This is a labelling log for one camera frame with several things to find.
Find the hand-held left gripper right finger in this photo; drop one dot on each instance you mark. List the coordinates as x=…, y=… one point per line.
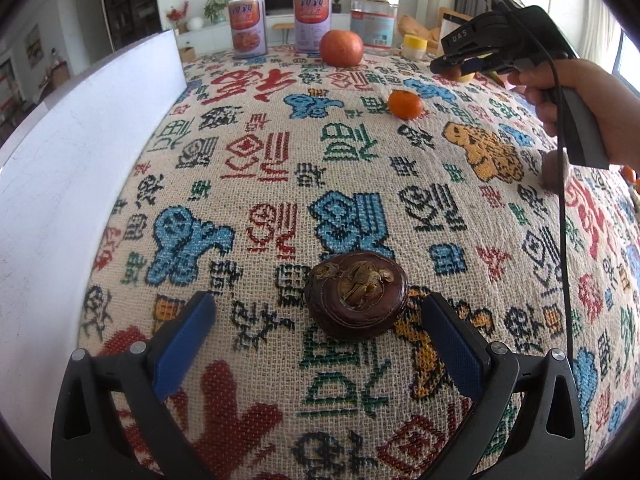
x=452, y=350

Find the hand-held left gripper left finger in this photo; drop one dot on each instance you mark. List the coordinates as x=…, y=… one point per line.
x=182, y=355

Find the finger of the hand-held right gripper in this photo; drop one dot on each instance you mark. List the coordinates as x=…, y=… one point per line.
x=470, y=66
x=457, y=40

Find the dark purple mangosteen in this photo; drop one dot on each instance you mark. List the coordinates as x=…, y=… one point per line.
x=357, y=300

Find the red apple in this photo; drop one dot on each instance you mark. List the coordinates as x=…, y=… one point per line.
x=341, y=48

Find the white cardboard box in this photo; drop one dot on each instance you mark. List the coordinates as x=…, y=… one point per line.
x=60, y=210

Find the person's right hand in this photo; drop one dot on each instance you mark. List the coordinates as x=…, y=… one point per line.
x=605, y=97

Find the yellow apple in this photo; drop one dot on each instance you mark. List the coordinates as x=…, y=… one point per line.
x=468, y=78

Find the clear jar with black lid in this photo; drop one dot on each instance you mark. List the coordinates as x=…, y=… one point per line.
x=452, y=19

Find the orange beanbag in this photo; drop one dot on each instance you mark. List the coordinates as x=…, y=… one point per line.
x=450, y=11

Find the small jar with yellow lid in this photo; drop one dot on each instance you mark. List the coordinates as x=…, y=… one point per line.
x=414, y=47

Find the orange cushion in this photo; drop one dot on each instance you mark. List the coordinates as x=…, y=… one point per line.
x=415, y=26

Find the tangerine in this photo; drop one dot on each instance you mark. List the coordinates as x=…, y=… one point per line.
x=405, y=104
x=629, y=174

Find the glass jar with blue label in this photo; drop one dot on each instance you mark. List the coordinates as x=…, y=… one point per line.
x=374, y=22

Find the small potted plant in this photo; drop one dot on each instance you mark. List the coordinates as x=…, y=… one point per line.
x=337, y=1

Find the small purple sweet potato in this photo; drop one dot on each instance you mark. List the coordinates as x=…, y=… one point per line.
x=551, y=170

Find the printed woven tablecloth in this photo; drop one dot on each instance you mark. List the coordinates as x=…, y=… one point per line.
x=350, y=185

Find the small wooden stool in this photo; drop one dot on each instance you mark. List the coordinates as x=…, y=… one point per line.
x=283, y=27

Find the can with orange label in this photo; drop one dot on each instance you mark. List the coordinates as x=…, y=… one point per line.
x=248, y=27

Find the green potted plant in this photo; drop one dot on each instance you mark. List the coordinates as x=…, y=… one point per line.
x=215, y=7

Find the white television cabinet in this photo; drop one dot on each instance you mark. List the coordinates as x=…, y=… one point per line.
x=210, y=35

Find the white round lamp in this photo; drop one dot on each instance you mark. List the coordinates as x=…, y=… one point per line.
x=195, y=23

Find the brown cardboard box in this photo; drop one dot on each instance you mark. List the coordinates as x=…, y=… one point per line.
x=186, y=54

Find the vase with red flowers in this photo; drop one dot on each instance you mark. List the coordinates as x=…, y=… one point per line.
x=176, y=14

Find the dark glass display cabinet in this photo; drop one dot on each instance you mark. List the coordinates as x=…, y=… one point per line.
x=130, y=5

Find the framed wall picture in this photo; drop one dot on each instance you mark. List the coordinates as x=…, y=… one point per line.
x=32, y=46

